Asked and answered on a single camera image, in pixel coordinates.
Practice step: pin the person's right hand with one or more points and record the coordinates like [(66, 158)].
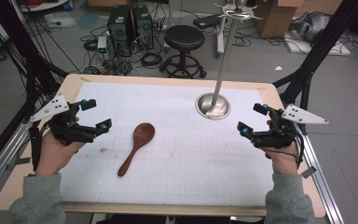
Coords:
[(286, 161)]

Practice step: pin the small white power unit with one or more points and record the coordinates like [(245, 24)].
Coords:
[(102, 46)]

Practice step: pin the black frame stand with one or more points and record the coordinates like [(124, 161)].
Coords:
[(320, 46), (28, 62)]

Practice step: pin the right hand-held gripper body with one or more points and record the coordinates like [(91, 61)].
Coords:
[(279, 133)]

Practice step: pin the white paper scrap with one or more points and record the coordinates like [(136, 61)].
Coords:
[(278, 68)]

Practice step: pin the brown wooden spoon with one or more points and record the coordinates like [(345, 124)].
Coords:
[(143, 133)]

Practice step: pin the white grid mat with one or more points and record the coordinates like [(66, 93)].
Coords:
[(183, 161)]

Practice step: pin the large cardboard box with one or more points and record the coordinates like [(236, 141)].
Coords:
[(273, 18)]

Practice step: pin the grey rounded machine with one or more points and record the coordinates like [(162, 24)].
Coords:
[(310, 26)]

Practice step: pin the white stand leg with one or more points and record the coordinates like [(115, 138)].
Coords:
[(220, 37)]

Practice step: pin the aluminium rail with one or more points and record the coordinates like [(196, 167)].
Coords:
[(321, 186), (0, 168)]

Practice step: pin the person's left hand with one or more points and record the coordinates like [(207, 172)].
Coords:
[(54, 155)]

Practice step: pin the metal hook stand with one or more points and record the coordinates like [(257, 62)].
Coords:
[(225, 56)]

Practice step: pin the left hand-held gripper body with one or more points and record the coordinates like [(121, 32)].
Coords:
[(63, 126)]

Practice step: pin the white foam board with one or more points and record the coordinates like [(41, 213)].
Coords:
[(304, 48)]

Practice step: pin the flat black device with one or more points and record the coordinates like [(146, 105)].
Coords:
[(206, 21)]

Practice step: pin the black round stool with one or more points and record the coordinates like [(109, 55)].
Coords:
[(184, 37)]

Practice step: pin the black computer tower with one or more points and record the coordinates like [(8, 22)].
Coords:
[(119, 31), (143, 28)]

